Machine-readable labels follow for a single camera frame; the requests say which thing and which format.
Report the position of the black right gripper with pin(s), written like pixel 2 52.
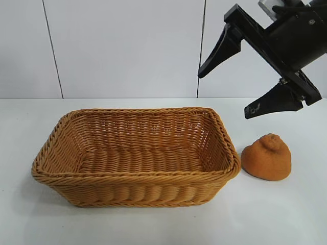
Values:
pixel 293 40

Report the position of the bumpy orange fruit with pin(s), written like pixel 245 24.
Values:
pixel 265 163

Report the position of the woven wicker rectangular basket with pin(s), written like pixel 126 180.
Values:
pixel 127 183

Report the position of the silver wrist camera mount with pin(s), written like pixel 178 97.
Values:
pixel 267 7

